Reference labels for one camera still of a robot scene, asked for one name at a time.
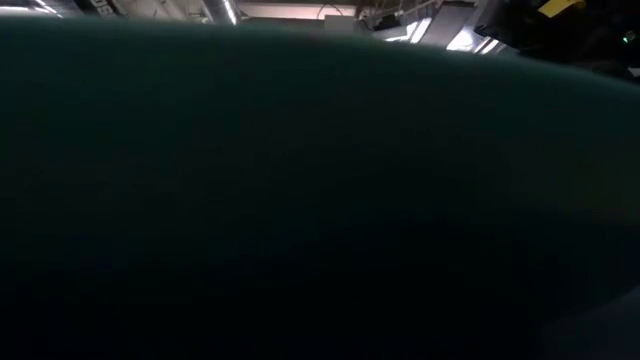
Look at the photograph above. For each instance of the large green plastic plate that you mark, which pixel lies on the large green plastic plate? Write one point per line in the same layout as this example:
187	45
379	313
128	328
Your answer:
300	190

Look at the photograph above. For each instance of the ceiling light strip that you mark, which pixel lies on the ceiling light strip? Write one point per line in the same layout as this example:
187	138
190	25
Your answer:
229	10

